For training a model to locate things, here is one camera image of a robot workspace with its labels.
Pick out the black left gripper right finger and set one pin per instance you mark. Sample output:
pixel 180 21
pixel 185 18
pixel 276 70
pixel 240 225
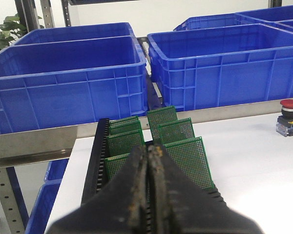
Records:
pixel 179 206

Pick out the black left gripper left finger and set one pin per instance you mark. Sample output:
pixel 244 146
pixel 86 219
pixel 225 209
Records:
pixel 118 208

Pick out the green perforated circuit board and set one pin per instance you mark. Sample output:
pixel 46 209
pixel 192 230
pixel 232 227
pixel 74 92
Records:
pixel 122 143
pixel 190 156
pixel 123 127
pixel 114 164
pixel 175 131
pixel 123 120
pixel 160 116

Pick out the black slotted board rack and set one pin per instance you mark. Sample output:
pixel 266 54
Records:
pixel 96 177

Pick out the blue plastic crate lower shelf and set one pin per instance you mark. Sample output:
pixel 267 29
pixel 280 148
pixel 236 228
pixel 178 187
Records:
pixel 46 197

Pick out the red emergency stop button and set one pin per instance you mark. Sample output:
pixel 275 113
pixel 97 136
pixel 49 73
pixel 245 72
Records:
pixel 284 124

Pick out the blue plastic crate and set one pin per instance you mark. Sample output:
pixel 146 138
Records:
pixel 204 68
pixel 214 21
pixel 279 17
pixel 72 82
pixel 71 33

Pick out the green potted plant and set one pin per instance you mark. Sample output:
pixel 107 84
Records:
pixel 11 30

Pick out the perforated steel shelf post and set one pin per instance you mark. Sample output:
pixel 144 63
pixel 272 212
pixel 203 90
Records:
pixel 9 202

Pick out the steel shelf rail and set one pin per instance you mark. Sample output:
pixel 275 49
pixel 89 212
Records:
pixel 43 145

